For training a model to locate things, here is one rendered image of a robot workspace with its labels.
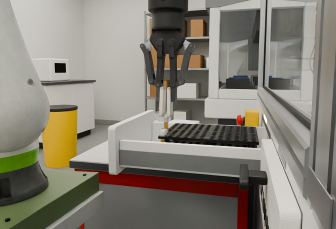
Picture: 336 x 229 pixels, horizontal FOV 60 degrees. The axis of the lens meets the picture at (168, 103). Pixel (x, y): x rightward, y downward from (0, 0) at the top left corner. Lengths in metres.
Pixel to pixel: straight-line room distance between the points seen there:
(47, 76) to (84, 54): 1.70
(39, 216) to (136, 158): 0.22
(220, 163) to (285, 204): 0.33
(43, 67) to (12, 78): 3.98
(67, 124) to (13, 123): 2.87
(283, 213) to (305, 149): 0.06
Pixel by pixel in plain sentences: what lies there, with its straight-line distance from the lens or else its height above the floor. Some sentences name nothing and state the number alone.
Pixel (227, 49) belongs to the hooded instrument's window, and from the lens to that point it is 1.54.
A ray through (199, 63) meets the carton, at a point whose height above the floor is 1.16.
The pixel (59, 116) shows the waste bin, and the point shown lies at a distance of 3.29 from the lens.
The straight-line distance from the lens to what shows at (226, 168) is 0.62.
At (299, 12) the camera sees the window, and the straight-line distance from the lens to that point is 0.44.
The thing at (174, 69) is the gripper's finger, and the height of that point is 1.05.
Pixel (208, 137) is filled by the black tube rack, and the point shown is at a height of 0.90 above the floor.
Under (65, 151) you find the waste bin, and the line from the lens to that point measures 3.40.
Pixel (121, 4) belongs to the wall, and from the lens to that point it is 5.67.
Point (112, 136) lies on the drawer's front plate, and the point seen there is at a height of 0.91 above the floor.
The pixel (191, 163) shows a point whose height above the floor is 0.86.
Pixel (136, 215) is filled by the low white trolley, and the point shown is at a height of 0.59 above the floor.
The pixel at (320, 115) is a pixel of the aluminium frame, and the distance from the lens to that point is 0.22.
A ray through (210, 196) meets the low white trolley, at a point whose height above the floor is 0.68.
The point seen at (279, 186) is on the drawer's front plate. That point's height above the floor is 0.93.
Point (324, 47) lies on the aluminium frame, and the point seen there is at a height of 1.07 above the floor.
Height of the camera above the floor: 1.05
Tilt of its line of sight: 6 degrees down
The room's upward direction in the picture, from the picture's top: straight up
